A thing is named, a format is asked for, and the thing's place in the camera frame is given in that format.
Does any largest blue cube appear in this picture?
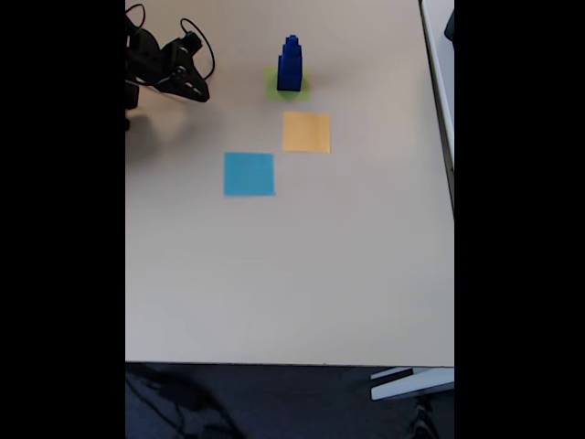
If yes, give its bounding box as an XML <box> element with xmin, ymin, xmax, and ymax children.
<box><xmin>276</xmin><ymin>68</ymin><xmax>304</xmax><ymax>92</ymax></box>

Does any large blue cube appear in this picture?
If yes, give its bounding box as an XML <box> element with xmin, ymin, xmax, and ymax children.
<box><xmin>278</xmin><ymin>53</ymin><xmax>304</xmax><ymax>77</ymax></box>

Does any green paper square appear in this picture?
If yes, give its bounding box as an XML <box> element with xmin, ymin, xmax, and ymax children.
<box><xmin>264</xmin><ymin>65</ymin><xmax>312</xmax><ymax>102</ymax></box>

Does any blue paper square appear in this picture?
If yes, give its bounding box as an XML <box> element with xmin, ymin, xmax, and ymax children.
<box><xmin>223</xmin><ymin>152</ymin><xmax>276</xmax><ymax>198</ymax></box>

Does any orange paper square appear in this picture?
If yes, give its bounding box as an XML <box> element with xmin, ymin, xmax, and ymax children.
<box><xmin>282</xmin><ymin>111</ymin><xmax>332</xmax><ymax>155</ymax></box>

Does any white adjacent table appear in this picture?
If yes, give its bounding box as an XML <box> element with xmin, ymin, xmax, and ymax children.
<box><xmin>419</xmin><ymin>0</ymin><xmax>455</xmax><ymax>214</ymax></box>

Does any white table foot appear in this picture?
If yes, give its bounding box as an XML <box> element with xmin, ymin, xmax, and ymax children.
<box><xmin>369</xmin><ymin>366</ymin><xmax>455</xmax><ymax>402</ymax></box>

